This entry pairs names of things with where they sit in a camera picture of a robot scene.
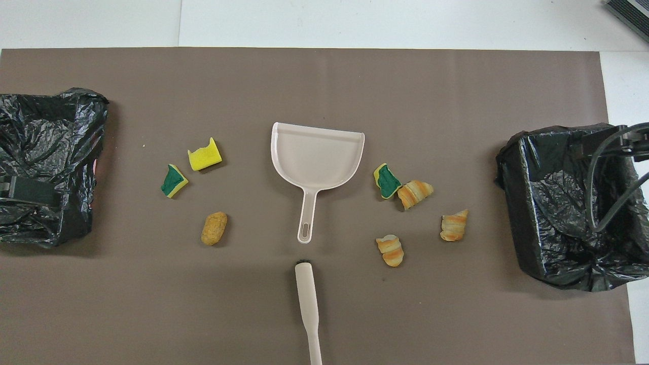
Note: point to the beige plastic dustpan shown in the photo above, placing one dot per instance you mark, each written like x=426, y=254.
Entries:
x=314, y=157

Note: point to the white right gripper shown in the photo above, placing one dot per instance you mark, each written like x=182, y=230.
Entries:
x=634, y=144

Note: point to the open bin with black bag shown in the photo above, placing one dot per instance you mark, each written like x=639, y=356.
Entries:
x=547, y=203

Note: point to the brown oval bread roll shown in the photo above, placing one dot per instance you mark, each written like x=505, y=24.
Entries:
x=214, y=229

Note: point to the brown paper table mat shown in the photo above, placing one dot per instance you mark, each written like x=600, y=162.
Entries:
x=304, y=81

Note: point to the grey ribbed device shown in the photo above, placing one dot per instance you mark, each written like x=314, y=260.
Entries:
x=631, y=12

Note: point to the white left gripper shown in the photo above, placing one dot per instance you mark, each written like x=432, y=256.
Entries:
x=4, y=186

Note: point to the beige hand brush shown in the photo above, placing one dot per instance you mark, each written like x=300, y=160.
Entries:
x=308, y=294

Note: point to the striped toy croissant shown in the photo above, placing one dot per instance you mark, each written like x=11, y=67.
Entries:
x=453, y=226
x=391, y=252
x=413, y=193

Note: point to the green and yellow sponge piece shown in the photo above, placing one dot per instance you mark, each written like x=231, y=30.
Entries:
x=173, y=181
x=389, y=183

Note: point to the black bag covered bin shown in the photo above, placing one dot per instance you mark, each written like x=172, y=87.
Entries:
x=50, y=132

